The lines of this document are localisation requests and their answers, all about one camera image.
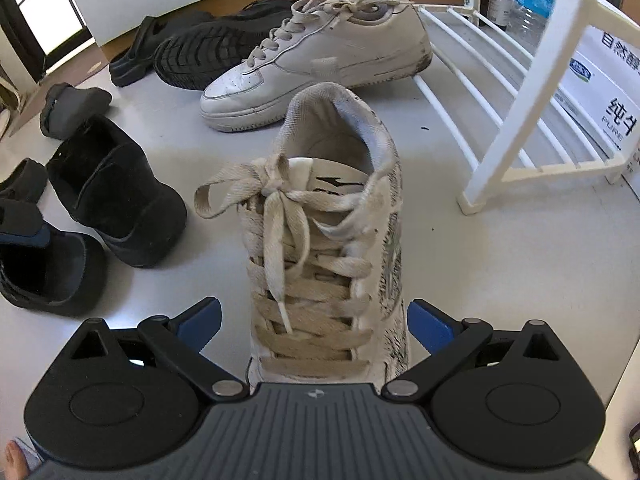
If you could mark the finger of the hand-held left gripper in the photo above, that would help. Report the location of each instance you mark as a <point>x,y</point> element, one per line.
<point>25,237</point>

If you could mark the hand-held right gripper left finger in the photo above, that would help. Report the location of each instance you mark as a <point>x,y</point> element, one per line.
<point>205,320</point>

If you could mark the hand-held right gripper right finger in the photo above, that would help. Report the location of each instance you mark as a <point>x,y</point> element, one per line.
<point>430,325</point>

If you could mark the black lace-up sneaker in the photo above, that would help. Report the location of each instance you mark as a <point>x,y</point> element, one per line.
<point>130,210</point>
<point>55,280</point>

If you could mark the white patterned sneaker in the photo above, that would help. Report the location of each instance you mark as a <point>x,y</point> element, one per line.
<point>310,280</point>

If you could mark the black platform clog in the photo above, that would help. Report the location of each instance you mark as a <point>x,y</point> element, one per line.
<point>132,60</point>
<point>200,60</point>

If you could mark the plain white sneaker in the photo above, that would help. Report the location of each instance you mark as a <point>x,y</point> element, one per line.
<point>310,60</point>

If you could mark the brown door mat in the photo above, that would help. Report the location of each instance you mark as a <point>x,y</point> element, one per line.
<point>30,110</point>

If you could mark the white shoe rack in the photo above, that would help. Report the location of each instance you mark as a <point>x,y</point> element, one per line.
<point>504,135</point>

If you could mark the black framed glass door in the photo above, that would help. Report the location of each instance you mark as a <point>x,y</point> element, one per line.
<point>45,5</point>

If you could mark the white carton box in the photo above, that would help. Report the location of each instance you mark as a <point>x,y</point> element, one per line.
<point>610,85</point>

